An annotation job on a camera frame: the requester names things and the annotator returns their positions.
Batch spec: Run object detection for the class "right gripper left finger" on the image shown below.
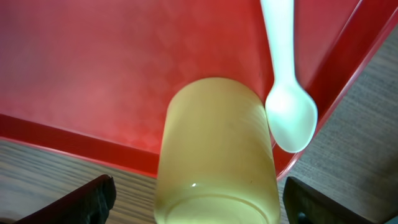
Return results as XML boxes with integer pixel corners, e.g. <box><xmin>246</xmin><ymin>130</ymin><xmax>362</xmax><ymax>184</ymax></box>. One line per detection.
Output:
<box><xmin>16</xmin><ymin>174</ymin><xmax>116</xmax><ymax>224</ymax></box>

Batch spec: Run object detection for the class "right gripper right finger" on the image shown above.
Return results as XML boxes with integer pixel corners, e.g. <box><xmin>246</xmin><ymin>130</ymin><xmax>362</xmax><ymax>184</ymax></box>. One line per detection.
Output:
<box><xmin>283</xmin><ymin>177</ymin><xmax>372</xmax><ymax>224</ymax></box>

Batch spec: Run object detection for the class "white plastic spoon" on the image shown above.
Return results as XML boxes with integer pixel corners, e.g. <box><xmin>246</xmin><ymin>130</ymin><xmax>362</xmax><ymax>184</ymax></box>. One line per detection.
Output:
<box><xmin>261</xmin><ymin>0</ymin><xmax>318</xmax><ymax>153</ymax></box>

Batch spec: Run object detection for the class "yellow plastic cup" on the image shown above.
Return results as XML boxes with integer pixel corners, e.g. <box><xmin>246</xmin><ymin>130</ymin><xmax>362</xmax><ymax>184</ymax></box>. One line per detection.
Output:
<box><xmin>154</xmin><ymin>78</ymin><xmax>281</xmax><ymax>223</ymax></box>

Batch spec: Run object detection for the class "red serving tray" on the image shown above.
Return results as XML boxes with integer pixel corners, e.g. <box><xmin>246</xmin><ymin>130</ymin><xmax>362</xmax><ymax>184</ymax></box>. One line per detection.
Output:
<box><xmin>1</xmin><ymin>0</ymin><xmax>397</xmax><ymax>177</ymax></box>

